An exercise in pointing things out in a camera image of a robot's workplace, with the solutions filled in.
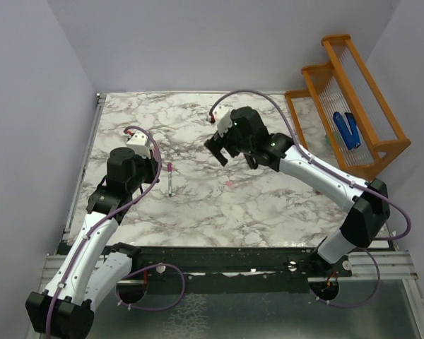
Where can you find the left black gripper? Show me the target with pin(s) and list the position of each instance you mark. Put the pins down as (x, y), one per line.
(152, 163)

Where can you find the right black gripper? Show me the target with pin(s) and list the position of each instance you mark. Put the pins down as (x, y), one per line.
(215, 143)

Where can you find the orange wooden rack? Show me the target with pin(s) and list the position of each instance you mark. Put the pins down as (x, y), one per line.
(344, 85)

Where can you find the blue stapler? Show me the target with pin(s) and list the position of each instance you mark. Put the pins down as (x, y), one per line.
(348, 129)

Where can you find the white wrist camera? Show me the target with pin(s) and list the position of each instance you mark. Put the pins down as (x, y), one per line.
(220, 116)
(139, 143)

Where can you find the white multicolour pen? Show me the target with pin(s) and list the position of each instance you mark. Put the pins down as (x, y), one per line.
(169, 181)

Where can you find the black orange highlighter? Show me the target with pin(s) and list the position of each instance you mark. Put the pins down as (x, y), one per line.
(252, 163)

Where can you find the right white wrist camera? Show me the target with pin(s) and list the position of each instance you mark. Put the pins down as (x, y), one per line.
(220, 116)

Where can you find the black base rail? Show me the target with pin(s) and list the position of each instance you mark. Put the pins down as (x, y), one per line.
(225, 270)

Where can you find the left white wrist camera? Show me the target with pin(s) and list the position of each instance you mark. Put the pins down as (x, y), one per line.
(139, 143)

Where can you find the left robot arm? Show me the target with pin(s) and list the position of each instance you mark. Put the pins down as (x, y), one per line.
(66, 307)

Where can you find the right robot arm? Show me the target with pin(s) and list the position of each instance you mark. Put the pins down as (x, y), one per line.
(362, 201)

